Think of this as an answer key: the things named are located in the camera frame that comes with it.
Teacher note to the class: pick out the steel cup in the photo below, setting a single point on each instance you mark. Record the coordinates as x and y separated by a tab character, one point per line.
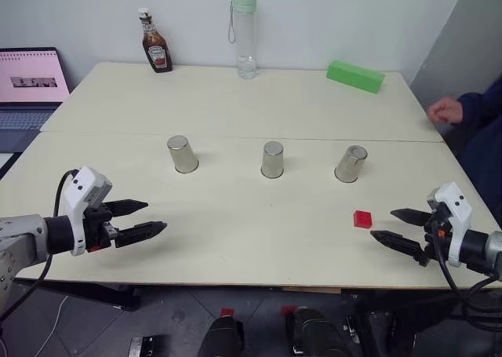
272	159
351	164
182	154

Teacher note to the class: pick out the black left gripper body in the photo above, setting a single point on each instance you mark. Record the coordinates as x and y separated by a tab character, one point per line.
97	227

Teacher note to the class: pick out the clear bottle with green lid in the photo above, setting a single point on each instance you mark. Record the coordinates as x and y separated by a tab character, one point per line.
246	35

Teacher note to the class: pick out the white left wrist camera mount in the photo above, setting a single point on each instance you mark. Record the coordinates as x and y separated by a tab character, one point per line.
84	192

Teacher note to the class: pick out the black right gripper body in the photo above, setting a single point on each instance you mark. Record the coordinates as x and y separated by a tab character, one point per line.
432	235

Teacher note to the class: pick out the ketchup bottle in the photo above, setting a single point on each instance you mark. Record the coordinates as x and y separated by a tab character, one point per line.
157	47

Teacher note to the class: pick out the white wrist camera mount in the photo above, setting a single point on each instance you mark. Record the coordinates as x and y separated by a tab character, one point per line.
84	192
457	216

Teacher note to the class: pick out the red toy brick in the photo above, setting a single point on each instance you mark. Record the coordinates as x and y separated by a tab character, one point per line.
362	219

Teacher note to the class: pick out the person in blue sleeve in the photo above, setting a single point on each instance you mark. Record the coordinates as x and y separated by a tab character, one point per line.
482	137

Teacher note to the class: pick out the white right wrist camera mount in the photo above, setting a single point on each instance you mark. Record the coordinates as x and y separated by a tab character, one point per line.
457	216

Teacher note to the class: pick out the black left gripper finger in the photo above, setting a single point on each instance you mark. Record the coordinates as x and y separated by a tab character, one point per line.
141	231
127	206

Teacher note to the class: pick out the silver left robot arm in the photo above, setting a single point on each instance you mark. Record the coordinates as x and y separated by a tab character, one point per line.
21	235

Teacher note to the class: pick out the person's bare hand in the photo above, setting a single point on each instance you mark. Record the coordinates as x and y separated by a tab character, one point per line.
445	111

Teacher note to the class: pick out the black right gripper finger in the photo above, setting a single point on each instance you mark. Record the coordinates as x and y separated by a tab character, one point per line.
398	242
412	216

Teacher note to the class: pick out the small black metal box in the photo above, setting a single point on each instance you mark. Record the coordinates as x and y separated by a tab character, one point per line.
143	346

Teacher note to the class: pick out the laptop with pink screen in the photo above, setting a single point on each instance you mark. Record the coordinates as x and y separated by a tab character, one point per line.
27	86

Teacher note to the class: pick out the green rectangular block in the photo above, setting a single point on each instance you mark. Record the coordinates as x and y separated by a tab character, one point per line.
355	76

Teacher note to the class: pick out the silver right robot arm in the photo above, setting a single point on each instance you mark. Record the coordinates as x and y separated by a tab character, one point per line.
486	251

